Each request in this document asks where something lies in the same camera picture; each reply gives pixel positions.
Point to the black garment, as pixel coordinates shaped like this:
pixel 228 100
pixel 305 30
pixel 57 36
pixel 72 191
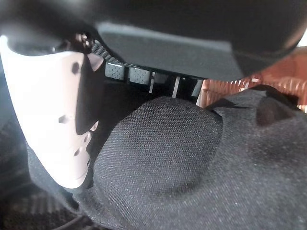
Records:
pixel 168 155

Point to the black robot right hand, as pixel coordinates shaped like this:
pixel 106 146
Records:
pixel 168 36

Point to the rectangular wicker laundry basket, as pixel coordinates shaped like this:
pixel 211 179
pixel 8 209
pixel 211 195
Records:
pixel 287 69

